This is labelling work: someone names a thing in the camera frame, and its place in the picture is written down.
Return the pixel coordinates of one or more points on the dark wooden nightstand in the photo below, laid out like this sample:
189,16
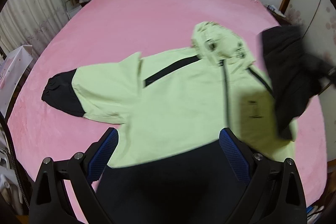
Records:
279,19

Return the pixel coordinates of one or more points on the items on nightstand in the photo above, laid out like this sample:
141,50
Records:
275,10

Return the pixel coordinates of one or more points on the white curtain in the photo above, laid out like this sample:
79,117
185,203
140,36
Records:
31,22

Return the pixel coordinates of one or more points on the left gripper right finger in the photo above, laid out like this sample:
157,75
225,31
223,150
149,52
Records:
274,191

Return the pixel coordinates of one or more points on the blue books stack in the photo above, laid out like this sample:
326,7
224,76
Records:
314,214

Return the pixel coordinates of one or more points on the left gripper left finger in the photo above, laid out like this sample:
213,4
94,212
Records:
50,202

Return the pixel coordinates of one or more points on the floral sliding wardrobe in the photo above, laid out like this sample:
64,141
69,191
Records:
317,20

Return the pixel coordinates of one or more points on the pink bed sheet mattress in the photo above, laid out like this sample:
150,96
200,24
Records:
106,31

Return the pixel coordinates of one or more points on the white patterned gift bag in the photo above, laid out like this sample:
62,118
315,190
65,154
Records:
12,69

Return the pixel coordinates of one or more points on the green and black hooded jacket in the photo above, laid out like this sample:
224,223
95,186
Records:
170,108

